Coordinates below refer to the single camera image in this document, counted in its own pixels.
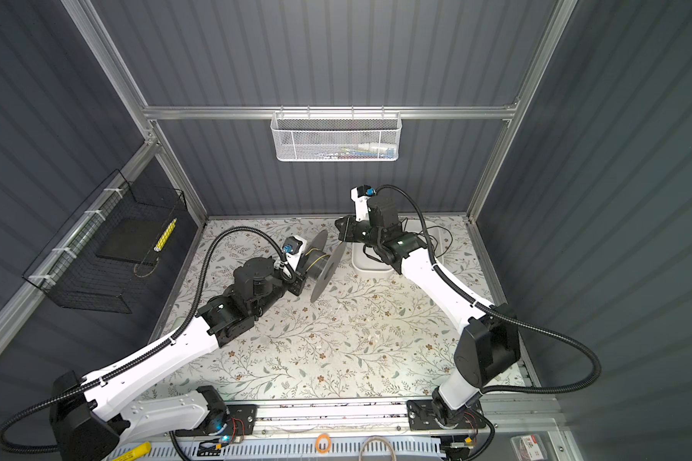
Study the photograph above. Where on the black foam pad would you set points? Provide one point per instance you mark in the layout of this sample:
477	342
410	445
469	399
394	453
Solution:
132	241

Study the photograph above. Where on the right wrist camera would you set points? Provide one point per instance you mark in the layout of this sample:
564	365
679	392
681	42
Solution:
360	196

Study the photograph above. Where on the black wire basket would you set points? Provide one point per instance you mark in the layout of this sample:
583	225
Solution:
108	259

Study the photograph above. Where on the left white tray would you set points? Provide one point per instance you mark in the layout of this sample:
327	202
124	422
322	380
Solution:
367	264

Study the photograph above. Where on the dark grey cable spool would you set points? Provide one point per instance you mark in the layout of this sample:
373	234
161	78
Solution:
326	264

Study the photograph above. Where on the white tray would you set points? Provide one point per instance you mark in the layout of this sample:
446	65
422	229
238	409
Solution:
367	264
440	239

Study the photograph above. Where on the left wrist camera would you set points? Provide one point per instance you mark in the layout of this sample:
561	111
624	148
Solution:
294	249

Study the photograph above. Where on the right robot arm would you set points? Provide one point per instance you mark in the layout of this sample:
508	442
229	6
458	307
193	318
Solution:
489	340

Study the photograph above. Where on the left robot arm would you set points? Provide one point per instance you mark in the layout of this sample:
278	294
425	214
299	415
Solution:
91	416

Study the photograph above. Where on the white wire mesh basket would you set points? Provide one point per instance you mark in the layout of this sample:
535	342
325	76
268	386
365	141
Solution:
336	140

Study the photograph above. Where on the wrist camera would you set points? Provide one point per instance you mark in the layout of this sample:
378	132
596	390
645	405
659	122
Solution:
360	196
294	249

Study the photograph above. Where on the right white tray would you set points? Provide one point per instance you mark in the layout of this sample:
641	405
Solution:
440	239

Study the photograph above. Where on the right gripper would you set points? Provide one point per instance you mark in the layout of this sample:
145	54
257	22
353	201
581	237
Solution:
348	230

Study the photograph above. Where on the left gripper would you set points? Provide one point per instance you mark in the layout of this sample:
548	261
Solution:
297	281

